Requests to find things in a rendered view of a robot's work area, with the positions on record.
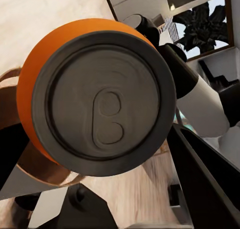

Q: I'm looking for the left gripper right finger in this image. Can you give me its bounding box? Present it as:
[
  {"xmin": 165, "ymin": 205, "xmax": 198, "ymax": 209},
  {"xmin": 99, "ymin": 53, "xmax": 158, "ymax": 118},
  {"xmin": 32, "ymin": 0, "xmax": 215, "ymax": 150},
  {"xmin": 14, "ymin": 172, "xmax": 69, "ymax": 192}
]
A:
[{"xmin": 165, "ymin": 122, "xmax": 240, "ymax": 229}]

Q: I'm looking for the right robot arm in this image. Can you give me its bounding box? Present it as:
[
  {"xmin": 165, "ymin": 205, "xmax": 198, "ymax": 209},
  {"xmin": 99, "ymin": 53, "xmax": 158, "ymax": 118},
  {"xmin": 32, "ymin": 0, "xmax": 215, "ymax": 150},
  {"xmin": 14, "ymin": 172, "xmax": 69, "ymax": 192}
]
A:
[{"xmin": 123, "ymin": 14, "xmax": 240, "ymax": 138}]

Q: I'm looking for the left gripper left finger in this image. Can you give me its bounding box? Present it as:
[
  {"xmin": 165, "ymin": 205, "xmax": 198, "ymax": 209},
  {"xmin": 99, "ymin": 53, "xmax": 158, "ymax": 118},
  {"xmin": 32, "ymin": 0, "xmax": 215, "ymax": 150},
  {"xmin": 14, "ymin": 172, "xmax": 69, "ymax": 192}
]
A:
[{"xmin": 0, "ymin": 123, "xmax": 30, "ymax": 191}]

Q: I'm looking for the can of soda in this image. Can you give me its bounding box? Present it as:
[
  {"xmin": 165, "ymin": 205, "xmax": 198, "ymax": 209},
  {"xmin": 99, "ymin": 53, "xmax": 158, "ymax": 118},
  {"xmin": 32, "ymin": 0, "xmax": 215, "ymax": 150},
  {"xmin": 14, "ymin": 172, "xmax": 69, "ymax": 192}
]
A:
[{"xmin": 16, "ymin": 18, "xmax": 177, "ymax": 177}]

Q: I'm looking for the trash can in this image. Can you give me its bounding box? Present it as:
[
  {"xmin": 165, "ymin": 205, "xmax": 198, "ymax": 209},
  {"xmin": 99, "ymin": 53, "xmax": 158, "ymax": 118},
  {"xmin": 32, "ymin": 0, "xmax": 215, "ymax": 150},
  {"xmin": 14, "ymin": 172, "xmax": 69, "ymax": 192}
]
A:
[{"xmin": 0, "ymin": 67, "xmax": 87, "ymax": 201}]

